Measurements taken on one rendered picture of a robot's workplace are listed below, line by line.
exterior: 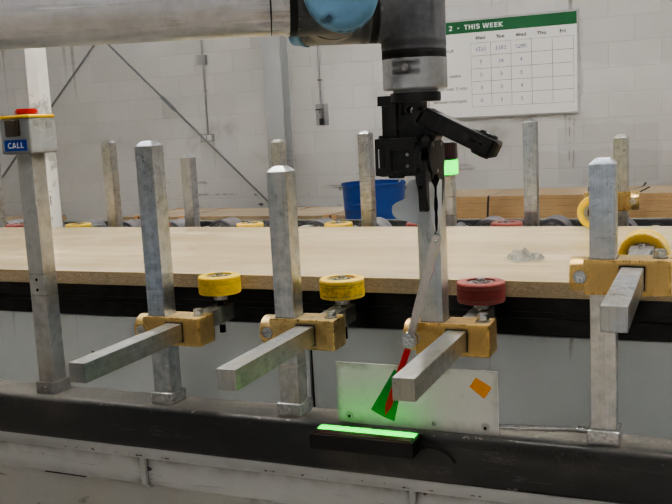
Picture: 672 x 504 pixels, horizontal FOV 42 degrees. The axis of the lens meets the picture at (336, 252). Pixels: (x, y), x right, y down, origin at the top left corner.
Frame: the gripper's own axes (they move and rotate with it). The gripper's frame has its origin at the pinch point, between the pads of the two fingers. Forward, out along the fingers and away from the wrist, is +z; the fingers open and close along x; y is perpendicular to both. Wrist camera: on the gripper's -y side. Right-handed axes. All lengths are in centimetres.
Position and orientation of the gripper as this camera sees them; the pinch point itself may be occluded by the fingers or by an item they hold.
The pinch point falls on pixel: (433, 234)
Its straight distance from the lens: 124.7
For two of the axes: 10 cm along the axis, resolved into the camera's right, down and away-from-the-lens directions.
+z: 0.4, 9.9, 1.5
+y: -9.2, -0.2, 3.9
